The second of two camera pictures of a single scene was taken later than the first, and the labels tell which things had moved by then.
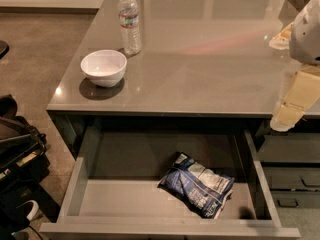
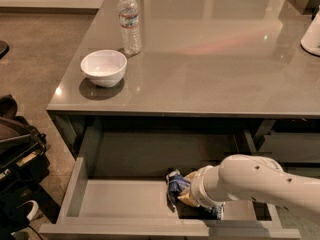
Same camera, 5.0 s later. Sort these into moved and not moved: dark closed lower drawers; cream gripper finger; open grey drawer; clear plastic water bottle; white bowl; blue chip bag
Moved: blue chip bag; cream gripper finger
Not moved: open grey drawer; white bowl; dark closed lower drawers; clear plastic water bottle
